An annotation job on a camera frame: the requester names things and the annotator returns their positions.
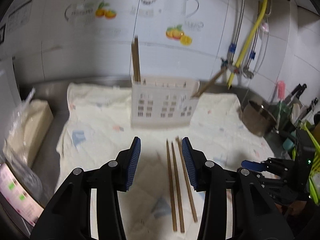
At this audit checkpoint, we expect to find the brown wooden chopstick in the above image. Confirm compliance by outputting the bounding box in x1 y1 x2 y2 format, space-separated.
175 137 198 223
171 142 185 233
166 140 177 232

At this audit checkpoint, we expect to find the stainless steel pot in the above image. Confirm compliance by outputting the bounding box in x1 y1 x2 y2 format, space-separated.
242 100 277 137

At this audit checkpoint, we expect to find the cream quilted mat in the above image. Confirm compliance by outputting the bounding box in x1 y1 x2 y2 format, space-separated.
56 83 273 239

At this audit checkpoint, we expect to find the white utensil holder caddy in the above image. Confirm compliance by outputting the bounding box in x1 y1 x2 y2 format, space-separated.
131 76 200 129

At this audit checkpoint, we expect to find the chopstick in holder right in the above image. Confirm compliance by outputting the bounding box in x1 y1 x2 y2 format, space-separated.
191 67 227 98

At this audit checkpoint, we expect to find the chopstick in holder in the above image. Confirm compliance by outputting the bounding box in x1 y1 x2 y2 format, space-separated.
131 36 141 83
191 67 227 98

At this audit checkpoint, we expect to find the pink bottle brush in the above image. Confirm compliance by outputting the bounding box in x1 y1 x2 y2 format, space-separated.
275 80 286 130

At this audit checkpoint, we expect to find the bagged beige box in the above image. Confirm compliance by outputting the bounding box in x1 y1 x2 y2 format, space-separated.
3 99 53 167

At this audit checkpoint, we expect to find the pink labelled package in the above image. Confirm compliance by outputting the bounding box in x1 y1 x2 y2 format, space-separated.
0 164 44 226

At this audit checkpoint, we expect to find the chopstick in holder left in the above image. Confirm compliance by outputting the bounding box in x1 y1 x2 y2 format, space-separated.
131 36 141 83

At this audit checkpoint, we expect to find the braided metal hose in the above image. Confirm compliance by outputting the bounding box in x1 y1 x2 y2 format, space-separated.
221 0 247 71
243 17 270 79

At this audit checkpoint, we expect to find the yellow gas hose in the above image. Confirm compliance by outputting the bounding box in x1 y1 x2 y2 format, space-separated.
226 0 270 90

